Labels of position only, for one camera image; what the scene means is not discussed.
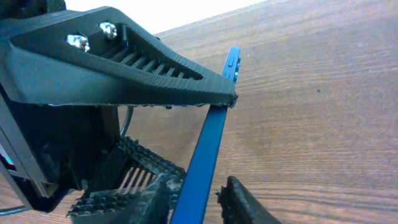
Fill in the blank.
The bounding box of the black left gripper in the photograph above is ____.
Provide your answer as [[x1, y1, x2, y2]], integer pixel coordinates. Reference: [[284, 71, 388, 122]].
[[0, 0, 187, 224]]

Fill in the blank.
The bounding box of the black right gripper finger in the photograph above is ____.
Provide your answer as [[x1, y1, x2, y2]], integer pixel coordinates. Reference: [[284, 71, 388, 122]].
[[216, 176, 282, 224]]

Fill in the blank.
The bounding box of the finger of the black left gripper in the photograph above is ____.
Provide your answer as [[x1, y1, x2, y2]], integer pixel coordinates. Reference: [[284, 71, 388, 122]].
[[1, 7, 238, 107]]

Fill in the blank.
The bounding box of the blue Galaxy smartphone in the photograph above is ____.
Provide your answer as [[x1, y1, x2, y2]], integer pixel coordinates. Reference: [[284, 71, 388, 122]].
[[169, 45, 242, 224]]

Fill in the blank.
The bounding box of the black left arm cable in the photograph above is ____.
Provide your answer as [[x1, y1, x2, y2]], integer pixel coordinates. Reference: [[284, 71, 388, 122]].
[[119, 105, 135, 138]]

